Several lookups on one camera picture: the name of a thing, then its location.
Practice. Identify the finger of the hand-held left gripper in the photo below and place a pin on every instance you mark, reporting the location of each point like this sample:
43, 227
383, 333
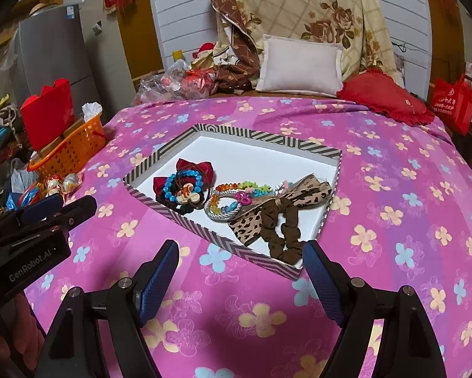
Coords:
43, 204
80, 208

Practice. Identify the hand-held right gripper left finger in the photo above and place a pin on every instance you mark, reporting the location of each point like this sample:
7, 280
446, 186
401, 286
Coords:
159, 275

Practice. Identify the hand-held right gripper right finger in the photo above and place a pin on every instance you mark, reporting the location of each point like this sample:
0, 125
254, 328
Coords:
322, 279

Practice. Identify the striped shallow box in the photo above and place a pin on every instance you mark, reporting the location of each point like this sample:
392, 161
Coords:
259, 262

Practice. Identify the black scrunchie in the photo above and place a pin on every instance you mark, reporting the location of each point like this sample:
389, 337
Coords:
177, 205

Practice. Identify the person's left hand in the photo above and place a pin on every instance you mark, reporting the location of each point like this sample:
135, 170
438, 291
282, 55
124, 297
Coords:
23, 323

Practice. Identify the foil wrapped candy ball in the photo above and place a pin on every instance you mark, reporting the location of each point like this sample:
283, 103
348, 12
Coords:
71, 182
55, 192
54, 182

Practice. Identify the small red basket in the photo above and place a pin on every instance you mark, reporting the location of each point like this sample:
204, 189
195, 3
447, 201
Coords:
27, 197

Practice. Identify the leopard bow brown scrunchie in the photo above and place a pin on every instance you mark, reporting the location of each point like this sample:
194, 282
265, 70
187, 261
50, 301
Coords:
283, 240

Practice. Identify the orange plastic basket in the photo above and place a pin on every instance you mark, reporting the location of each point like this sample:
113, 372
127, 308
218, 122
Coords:
70, 149

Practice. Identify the pink floral bedsheet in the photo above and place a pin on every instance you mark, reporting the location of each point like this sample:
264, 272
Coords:
397, 244

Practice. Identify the brown cardboard box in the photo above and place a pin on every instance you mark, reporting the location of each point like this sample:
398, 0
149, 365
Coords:
76, 126

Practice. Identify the red gift box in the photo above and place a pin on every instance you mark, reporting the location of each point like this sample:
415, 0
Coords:
43, 114

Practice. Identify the white tissue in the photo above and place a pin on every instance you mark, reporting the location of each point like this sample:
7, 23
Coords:
91, 110

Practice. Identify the clear plastic bag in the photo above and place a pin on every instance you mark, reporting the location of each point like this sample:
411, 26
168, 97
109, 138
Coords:
157, 86

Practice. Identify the grey refrigerator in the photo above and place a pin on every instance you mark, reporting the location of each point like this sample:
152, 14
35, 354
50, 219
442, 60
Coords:
51, 47

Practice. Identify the yellow lid plastic bottle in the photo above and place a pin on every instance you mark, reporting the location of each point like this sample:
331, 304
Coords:
179, 61

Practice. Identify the red frilled cushion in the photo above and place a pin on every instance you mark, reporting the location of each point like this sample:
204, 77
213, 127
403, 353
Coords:
381, 94

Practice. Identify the red santa toy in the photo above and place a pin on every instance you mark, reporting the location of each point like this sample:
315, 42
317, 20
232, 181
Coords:
204, 51

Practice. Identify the brown patterned blanket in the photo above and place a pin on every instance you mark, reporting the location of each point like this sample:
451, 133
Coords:
236, 75

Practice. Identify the white pillow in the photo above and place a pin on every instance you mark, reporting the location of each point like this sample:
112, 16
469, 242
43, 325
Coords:
299, 67

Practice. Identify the red shopping bag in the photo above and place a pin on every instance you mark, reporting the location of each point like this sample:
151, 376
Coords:
452, 102

